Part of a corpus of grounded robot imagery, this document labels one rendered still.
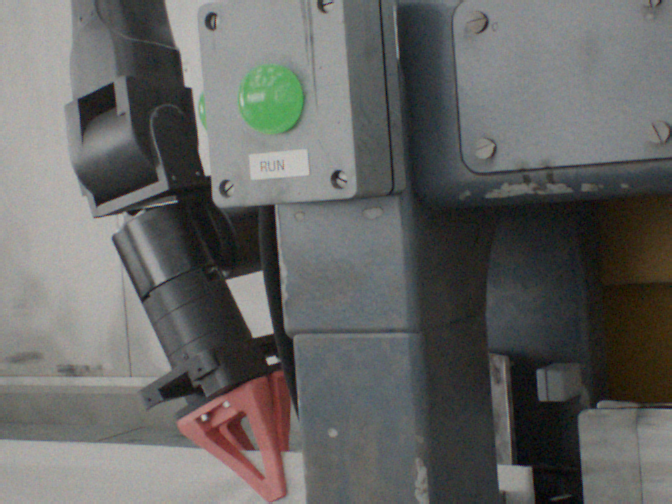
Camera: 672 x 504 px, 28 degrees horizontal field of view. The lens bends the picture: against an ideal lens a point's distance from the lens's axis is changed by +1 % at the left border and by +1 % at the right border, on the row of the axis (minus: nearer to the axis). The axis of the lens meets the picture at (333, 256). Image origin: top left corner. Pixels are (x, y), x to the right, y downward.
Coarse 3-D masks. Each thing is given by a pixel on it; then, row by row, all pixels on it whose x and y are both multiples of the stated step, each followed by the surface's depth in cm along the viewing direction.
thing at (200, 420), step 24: (264, 384) 84; (192, 408) 85; (216, 408) 85; (240, 408) 84; (264, 408) 84; (192, 432) 86; (216, 432) 86; (264, 432) 84; (216, 456) 86; (240, 456) 86; (264, 456) 84; (264, 480) 85
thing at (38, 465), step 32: (0, 448) 98; (32, 448) 96; (64, 448) 94; (96, 448) 92; (128, 448) 91; (160, 448) 90; (192, 448) 89; (0, 480) 98; (32, 480) 96; (64, 480) 94; (96, 480) 93; (128, 480) 91; (160, 480) 90; (192, 480) 89; (224, 480) 87; (288, 480) 85; (512, 480) 76
